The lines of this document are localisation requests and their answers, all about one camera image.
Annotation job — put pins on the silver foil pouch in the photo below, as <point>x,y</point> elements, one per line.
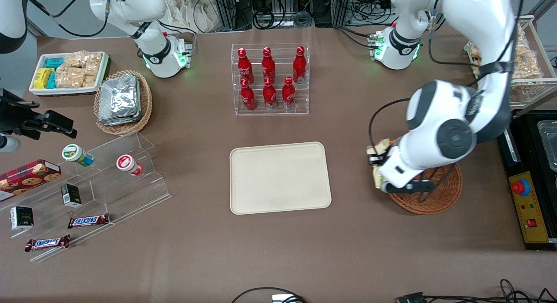
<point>117,122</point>
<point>119,96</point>

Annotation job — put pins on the clear acrylic bottle rack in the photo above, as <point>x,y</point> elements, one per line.
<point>278,55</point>

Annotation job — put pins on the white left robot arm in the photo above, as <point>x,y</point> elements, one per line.
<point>478,33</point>

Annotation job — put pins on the green lid cup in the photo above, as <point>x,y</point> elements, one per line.
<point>74,154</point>

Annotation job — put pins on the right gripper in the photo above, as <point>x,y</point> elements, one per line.
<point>21,116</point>

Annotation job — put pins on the red lid cup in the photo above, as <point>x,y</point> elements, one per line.
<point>126,163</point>

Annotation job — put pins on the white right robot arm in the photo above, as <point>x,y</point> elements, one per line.
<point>150,50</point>

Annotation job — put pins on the beige cloth bag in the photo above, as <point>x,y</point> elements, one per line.
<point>187,11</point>

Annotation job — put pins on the teal snack pack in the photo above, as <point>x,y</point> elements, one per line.
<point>52,81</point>
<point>54,63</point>

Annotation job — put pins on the oval tan wicker basket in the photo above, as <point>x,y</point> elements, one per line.
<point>145,102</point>

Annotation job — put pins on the black yellow control box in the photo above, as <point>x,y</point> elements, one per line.
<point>533,207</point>

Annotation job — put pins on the clear plastic container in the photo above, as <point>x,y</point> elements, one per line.
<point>549,146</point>

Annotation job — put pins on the triangle sandwich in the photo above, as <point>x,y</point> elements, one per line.
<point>377,177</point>

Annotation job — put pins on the aluminium frame post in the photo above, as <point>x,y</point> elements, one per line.
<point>341,7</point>
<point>226,7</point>

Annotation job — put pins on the cream plastic tray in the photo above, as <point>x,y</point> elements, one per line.
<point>270,176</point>

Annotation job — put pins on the small black box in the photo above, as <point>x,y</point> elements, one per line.
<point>71,195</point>
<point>21,218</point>

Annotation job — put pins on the clear rice cracker pack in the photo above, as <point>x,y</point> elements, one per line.
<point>75,59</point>
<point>69,78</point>
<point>90,76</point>
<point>93,60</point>

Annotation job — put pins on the red tartan cookie box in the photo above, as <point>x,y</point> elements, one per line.
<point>26,176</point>

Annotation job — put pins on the bagged bread pack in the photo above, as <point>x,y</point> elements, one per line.
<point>527,68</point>
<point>473,51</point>
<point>523,48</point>

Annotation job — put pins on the brown Snickers bar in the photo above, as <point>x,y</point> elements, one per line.
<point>48,243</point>
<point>88,220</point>

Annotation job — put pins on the red emergency stop button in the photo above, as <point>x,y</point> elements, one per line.
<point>521,187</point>

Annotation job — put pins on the clear acrylic step shelf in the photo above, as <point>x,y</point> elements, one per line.
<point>126,194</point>

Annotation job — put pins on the yellow snack pack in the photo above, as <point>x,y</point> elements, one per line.
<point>42,78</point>

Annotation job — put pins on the red cola bottle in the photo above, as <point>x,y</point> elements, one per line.
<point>288,95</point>
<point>270,96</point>
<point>248,98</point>
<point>299,68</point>
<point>245,68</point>
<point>268,68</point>

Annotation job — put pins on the round brown wicker basket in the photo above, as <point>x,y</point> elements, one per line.
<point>439,198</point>

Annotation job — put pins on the white rectangular snack tray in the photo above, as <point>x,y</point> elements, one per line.
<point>65,91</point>

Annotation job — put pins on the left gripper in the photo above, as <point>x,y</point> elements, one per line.
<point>385,152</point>

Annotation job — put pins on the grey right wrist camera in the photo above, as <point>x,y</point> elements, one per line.
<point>8,144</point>

